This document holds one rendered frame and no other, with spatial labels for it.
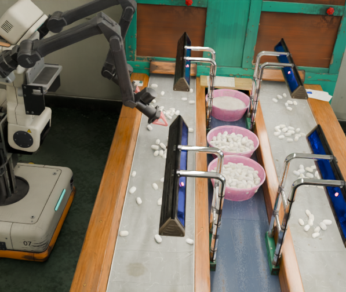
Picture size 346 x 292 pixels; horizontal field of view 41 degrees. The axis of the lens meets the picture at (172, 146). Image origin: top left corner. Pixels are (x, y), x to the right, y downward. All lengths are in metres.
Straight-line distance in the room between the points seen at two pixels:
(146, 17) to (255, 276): 1.73
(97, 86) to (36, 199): 1.57
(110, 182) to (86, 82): 2.11
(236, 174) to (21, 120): 1.08
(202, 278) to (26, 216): 1.29
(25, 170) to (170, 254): 1.48
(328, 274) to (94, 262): 0.85
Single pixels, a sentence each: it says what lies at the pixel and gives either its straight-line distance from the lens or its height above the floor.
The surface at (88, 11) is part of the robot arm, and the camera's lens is 2.43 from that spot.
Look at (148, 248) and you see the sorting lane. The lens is 1.82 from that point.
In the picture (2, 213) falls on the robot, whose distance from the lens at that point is 2.75.
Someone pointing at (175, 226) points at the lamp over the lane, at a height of 1.08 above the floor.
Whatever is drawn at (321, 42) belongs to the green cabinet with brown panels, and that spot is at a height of 1.04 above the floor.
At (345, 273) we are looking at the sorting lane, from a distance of 1.89.
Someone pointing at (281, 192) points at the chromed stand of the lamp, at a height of 0.97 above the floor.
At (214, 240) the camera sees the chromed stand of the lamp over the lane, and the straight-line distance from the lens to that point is 1.75.
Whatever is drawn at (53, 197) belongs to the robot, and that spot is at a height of 0.28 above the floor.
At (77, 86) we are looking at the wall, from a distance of 4.13.
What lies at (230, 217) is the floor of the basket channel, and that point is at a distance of 2.08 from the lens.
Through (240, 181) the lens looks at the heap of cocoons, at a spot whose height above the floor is 0.72.
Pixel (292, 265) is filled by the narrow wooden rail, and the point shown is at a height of 0.76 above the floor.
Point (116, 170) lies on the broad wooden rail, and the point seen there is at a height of 0.76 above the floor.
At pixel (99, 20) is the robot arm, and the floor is 1.41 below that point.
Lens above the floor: 2.04
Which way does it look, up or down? 33 degrees down
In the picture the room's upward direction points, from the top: 3 degrees clockwise
